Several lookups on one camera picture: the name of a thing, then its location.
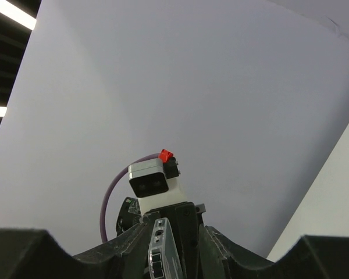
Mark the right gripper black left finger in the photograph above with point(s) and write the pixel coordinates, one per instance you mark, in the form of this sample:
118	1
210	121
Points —
36	254

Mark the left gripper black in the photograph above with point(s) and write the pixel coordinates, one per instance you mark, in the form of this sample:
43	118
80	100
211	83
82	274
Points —
130	213

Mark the phone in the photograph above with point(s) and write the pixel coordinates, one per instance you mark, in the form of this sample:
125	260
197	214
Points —
163	258

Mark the ceiling light strip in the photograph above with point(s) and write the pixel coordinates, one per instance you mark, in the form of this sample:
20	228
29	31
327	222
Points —
14	13

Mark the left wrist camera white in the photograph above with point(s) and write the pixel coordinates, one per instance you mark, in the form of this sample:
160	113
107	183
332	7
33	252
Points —
155	181

